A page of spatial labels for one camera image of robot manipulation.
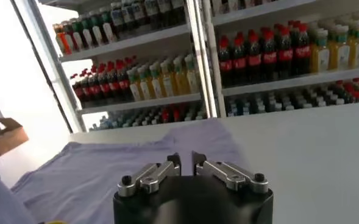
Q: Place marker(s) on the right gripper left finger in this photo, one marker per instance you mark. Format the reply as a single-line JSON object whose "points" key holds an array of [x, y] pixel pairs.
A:
{"points": [[154, 173]]}

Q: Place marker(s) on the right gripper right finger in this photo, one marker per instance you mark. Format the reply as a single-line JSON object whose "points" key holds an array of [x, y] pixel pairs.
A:
{"points": [[228, 175]]}

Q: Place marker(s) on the purple t-shirt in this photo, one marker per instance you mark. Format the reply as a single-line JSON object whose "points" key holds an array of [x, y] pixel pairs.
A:
{"points": [[90, 176]]}

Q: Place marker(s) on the red cap cola bottle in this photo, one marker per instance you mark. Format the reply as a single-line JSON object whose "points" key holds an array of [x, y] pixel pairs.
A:
{"points": [[87, 90], [105, 87], [254, 60], [225, 65], [302, 51], [115, 86], [124, 84], [269, 58], [239, 63], [285, 55], [79, 91], [96, 89]]}

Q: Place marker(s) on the grey metal shelving unit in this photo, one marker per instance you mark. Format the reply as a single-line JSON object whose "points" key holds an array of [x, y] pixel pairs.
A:
{"points": [[289, 80], [130, 42]]}

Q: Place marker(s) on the open cardboard box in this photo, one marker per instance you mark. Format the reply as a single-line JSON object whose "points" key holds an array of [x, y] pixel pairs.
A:
{"points": [[2, 140]]}

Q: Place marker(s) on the dark slanted pole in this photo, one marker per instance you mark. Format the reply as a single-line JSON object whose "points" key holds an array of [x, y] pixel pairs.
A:
{"points": [[40, 62]]}

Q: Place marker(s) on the orange tea bottle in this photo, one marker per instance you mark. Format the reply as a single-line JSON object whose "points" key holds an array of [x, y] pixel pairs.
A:
{"points": [[63, 42]]}

